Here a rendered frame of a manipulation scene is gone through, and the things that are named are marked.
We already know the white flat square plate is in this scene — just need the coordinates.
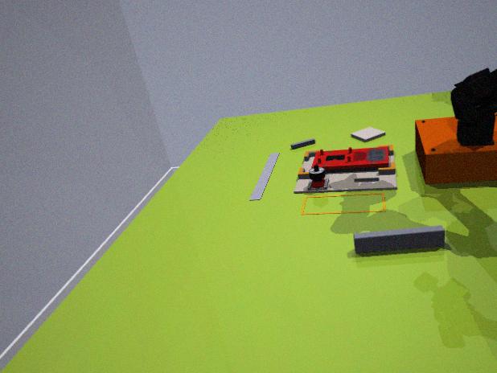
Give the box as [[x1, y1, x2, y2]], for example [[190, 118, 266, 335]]
[[351, 127, 385, 142]]

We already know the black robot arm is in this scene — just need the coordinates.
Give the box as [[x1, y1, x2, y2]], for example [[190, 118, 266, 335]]
[[451, 68, 497, 146]]

